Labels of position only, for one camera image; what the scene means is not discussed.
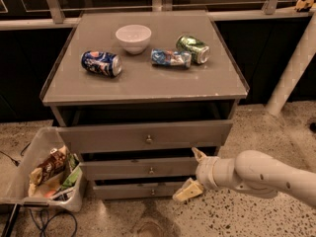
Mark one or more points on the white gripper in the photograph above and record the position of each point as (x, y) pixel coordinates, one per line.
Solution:
(204, 172)

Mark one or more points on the grey drawer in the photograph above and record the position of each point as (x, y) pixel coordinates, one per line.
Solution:
(145, 136)
(132, 191)
(139, 168)

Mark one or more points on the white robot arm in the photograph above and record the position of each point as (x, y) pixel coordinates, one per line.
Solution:
(252, 173)

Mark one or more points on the grey bottom drawer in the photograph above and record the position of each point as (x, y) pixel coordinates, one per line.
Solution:
(132, 191)

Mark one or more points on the grey drawer cabinet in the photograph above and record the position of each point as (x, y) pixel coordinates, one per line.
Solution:
(142, 92)

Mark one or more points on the grey top drawer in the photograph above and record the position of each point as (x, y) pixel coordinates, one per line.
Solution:
(145, 136)

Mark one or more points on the green soda can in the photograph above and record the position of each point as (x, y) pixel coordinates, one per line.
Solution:
(198, 49)

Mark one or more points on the crushed light blue can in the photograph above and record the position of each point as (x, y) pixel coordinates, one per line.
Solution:
(164, 57)

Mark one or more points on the green snack packet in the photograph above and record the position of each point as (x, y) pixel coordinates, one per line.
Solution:
(71, 179)

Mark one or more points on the brown snack bag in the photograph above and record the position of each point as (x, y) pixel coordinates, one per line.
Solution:
(50, 167)

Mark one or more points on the dark blue soda can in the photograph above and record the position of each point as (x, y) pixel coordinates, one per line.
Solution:
(103, 63)

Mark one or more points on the white ceramic bowl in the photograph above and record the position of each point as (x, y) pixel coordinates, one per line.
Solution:
(134, 38)

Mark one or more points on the white diagonal pole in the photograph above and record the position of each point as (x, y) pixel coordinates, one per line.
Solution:
(295, 68)

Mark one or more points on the clear plastic bin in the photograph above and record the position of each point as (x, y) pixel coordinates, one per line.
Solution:
(48, 194)

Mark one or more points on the yellow object on ledge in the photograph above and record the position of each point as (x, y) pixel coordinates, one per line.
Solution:
(303, 5)

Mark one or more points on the metal railing frame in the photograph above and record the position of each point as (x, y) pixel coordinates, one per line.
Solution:
(48, 14)

